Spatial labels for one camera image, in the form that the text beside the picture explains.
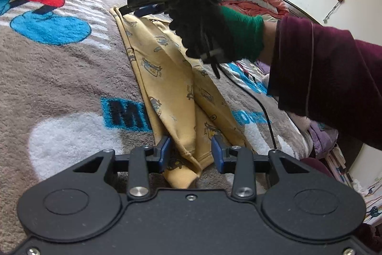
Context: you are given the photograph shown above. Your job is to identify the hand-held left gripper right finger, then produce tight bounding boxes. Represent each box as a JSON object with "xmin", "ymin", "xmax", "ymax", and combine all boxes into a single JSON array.
[{"xmin": 211, "ymin": 135, "xmax": 308, "ymax": 201}]

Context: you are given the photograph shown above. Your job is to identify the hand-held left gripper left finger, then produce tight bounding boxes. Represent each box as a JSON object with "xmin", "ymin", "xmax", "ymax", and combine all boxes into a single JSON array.
[{"xmin": 73, "ymin": 136, "xmax": 171, "ymax": 199}]

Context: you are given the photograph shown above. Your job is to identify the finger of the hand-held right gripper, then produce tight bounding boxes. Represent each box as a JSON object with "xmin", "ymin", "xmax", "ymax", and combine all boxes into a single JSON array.
[{"xmin": 118, "ymin": 2, "xmax": 168, "ymax": 18}]

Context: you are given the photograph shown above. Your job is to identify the yellow printed pants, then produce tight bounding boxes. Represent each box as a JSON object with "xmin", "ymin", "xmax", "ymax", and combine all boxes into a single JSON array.
[{"xmin": 109, "ymin": 5, "xmax": 255, "ymax": 190}]

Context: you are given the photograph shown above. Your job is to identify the person's right forearm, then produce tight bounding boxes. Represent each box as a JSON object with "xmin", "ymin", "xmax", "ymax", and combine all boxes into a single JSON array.
[{"xmin": 256, "ymin": 14, "xmax": 382, "ymax": 152}]

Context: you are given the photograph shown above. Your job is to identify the person's right hand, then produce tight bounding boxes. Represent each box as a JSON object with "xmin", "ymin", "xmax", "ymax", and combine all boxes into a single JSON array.
[{"xmin": 168, "ymin": 0, "xmax": 265, "ymax": 63}]

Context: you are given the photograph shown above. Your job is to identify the cartoon mouse printed blanket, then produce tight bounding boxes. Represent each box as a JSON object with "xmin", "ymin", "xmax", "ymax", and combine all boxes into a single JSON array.
[{"xmin": 0, "ymin": 0, "xmax": 311, "ymax": 196}]

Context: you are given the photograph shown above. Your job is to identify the lilac cloth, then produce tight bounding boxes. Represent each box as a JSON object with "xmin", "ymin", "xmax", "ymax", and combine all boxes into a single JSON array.
[{"xmin": 304, "ymin": 118, "xmax": 340, "ymax": 157}]

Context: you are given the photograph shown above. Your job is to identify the stack of books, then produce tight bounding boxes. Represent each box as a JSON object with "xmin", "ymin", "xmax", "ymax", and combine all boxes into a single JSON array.
[{"xmin": 325, "ymin": 144, "xmax": 359, "ymax": 187}]

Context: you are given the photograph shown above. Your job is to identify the black cable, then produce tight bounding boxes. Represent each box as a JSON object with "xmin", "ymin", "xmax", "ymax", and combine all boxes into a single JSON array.
[{"xmin": 219, "ymin": 63, "xmax": 277, "ymax": 152}]

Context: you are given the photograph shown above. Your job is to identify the dark wooden bed frame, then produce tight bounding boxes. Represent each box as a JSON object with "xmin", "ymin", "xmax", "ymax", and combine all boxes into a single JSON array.
[{"xmin": 283, "ymin": 0, "xmax": 323, "ymax": 24}]

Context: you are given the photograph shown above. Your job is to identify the wall hanging string ornament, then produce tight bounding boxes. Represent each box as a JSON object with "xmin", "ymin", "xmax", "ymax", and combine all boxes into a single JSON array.
[{"xmin": 323, "ymin": 0, "xmax": 350, "ymax": 24}]

